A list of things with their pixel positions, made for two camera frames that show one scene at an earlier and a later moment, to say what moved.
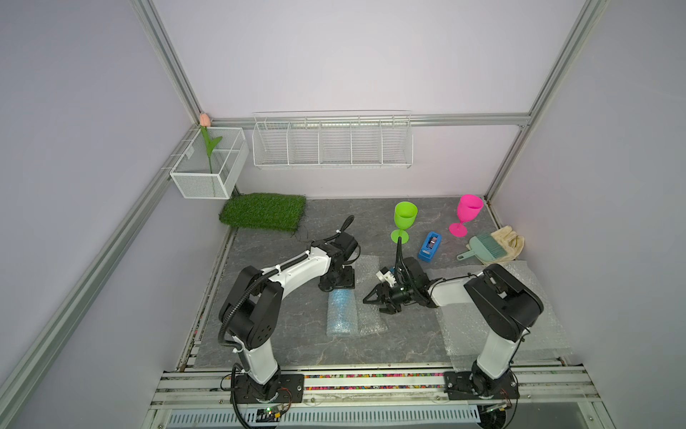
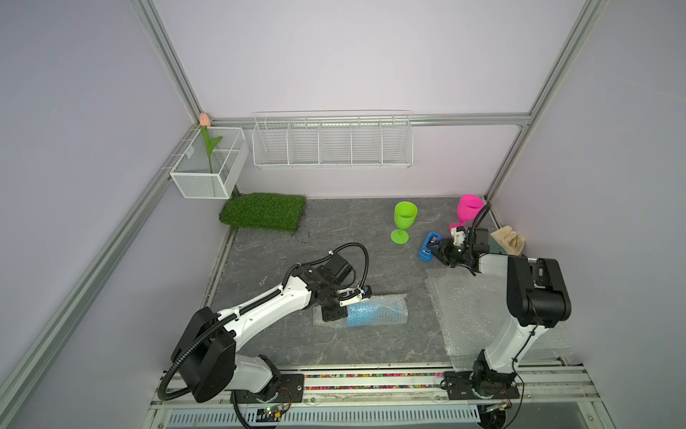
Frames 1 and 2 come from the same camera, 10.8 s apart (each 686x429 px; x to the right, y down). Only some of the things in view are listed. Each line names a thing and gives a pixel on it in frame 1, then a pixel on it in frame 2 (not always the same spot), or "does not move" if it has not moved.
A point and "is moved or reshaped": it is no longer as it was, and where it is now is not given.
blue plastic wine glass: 341,313 -> 379,312
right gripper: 387,307 -> 442,249
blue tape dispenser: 430,245 does not move
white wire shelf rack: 333,139 does not move
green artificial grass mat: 264,210 does not move
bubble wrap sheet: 347,315 is moved or reshaped
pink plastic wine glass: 469,207 does not move
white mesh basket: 210,163 does not move
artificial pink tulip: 205,122 does not move
